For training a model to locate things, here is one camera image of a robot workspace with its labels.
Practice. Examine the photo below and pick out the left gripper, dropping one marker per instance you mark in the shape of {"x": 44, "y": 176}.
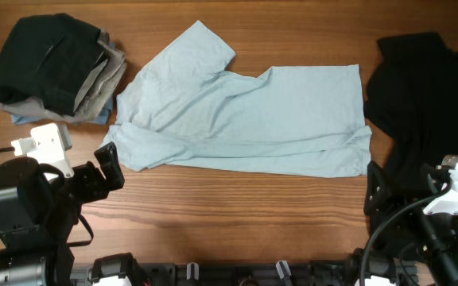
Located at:
{"x": 99, "y": 188}

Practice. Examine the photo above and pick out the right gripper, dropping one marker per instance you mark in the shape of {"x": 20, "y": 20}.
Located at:
{"x": 374, "y": 200}

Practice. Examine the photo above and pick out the light blue t-shirt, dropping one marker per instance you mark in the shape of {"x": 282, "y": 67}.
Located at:
{"x": 185, "y": 108}

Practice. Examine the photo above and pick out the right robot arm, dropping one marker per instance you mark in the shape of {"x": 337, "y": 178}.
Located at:
{"x": 440, "y": 254}

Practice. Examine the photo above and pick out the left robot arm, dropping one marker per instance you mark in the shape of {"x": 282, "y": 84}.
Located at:
{"x": 39, "y": 205}

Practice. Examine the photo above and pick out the folded blue garment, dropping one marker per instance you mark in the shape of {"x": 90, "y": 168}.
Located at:
{"x": 102, "y": 118}

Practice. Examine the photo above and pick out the folded grey garment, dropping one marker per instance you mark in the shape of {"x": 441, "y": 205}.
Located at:
{"x": 97, "y": 89}

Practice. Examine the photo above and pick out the black t-shirt on table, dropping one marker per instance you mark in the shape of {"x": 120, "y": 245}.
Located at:
{"x": 412, "y": 96}

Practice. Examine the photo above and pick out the folded black garment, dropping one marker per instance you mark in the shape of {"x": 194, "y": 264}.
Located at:
{"x": 48, "y": 57}

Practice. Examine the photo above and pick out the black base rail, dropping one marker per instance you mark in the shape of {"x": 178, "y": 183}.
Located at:
{"x": 314, "y": 273}

